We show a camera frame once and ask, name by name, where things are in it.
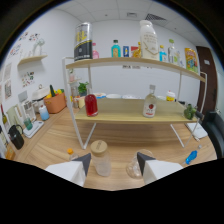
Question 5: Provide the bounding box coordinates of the white notebook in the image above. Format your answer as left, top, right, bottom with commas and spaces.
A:
185, 122, 209, 140

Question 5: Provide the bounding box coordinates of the white vase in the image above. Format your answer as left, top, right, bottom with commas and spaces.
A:
31, 38, 46, 57

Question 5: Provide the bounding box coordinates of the black chair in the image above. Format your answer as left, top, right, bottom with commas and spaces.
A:
201, 110, 224, 158

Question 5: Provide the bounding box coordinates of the white milk bottle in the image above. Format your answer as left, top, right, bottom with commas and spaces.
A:
138, 19, 160, 61

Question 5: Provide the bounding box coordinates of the wooden wall shelf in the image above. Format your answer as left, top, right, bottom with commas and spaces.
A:
17, 54, 48, 66

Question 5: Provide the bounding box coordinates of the small pink bottle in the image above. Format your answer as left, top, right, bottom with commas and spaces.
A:
91, 42, 100, 60

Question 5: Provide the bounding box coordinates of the amber round bottle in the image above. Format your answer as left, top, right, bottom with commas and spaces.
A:
132, 41, 142, 59

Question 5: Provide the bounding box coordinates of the blue poster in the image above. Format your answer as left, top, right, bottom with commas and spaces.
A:
122, 45, 130, 58

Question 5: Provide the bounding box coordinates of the two-tier wood and white rack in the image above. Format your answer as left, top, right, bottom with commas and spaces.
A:
61, 56, 208, 150

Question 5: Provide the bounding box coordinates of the brown door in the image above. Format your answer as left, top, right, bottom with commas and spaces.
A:
195, 45, 217, 113

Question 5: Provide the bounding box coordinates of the ceiling air vent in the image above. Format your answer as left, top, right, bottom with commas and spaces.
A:
144, 13, 168, 22

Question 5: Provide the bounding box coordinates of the tall black and silver can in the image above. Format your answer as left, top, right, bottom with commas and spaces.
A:
73, 22, 94, 63

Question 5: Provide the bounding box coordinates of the glass jar with wooden lid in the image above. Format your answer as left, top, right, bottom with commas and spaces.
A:
90, 139, 113, 177

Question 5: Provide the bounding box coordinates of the dark green bottle in bucket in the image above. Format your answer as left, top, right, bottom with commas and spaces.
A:
49, 84, 57, 98

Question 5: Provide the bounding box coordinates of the clear bottle with green cap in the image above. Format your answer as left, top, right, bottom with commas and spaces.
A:
167, 38, 178, 65

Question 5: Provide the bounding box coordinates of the yellow printed can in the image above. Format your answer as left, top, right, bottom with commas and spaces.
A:
184, 47, 200, 74

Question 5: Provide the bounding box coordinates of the orange bucket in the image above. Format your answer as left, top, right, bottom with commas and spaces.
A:
43, 91, 67, 115

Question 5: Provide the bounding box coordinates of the green measuring cup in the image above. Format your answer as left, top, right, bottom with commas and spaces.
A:
23, 116, 34, 131

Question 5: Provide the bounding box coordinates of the white capped pale blue bottle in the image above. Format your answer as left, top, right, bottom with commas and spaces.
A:
38, 104, 51, 122

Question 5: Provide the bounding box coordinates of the small light blue bottle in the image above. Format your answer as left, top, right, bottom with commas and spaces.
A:
158, 44, 168, 62

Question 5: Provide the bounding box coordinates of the white scale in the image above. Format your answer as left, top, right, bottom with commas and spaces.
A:
22, 120, 45, 139

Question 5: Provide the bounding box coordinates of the red liquid bottle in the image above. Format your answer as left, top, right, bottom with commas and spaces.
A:
84, 93, 99, 118

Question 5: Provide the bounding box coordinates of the clear bottle with red label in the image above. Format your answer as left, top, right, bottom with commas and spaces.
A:
142, 84, 158, 119

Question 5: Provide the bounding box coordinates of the clear glass cup with ice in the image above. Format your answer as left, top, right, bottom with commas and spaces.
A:
125, 148, 156, 180

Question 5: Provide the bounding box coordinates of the black kettle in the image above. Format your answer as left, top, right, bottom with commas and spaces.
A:
7, 124, 25, 151

